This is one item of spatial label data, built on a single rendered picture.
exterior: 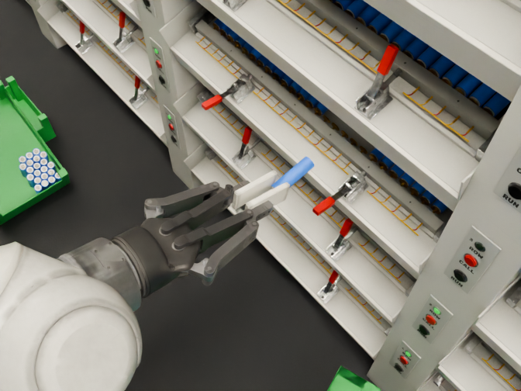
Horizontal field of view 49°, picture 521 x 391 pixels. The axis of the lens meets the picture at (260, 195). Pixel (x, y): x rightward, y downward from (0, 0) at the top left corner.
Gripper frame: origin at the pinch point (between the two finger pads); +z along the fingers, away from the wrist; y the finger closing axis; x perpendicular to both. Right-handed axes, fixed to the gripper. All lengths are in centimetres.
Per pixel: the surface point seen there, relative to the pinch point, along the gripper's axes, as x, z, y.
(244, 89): 5.7, 17.7, 22.8
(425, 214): 3.3, 20.2, -13.8
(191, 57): 7.9, 16.9, 36.6
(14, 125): 54, 0, 84
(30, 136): 55, 2, 80
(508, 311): 6.4, 19.6, -30.3
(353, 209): 8.3, 16.3, -5.1
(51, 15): 44, 26, 112
